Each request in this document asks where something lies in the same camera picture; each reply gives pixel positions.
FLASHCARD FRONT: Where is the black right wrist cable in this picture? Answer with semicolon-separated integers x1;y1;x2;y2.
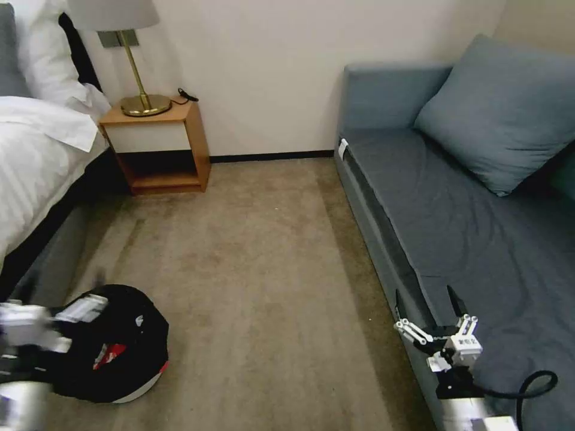
471;370;559;431

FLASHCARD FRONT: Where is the white pillow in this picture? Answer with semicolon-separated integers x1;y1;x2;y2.
16;0;112;119

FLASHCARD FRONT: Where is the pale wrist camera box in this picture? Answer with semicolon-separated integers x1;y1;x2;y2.
443;333;484;365

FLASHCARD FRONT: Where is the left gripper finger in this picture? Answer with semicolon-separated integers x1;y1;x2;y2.
52;293;110;326

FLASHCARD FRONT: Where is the black headboard panel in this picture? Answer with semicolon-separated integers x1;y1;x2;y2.
58;12;103;92

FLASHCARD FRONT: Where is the grey wall switch panel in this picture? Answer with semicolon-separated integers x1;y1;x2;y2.
96;29;140;48

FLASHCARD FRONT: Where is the black trash bin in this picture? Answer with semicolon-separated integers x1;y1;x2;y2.
48;283;171;404

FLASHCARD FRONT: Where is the wooden nightstand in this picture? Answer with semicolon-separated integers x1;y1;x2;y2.
98;96;213;196

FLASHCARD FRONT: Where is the bed with white duvet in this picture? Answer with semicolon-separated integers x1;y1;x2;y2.
0;95;132;311

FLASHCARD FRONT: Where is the blue square cushion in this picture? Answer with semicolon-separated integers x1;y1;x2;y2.
413;34;575;198

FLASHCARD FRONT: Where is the black lamp cable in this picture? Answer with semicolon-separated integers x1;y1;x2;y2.
170;87;199;107

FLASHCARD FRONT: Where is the black baseboard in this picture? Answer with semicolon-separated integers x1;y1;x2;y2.
210;150;338;164

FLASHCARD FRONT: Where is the grey padded headboard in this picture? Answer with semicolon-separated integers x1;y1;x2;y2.
0;3;31;99

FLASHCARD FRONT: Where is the red white wrapper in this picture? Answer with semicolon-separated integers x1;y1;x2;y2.
91;342;129;372

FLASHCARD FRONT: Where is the blue-grey sofa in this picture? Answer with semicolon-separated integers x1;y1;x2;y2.
334;62;575;431

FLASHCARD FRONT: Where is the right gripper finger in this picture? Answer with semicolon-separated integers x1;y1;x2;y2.
446;284;479;339
394;289;430;346

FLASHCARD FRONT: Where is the brass lamp with grey shade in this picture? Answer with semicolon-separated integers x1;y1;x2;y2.
66;0;173;118

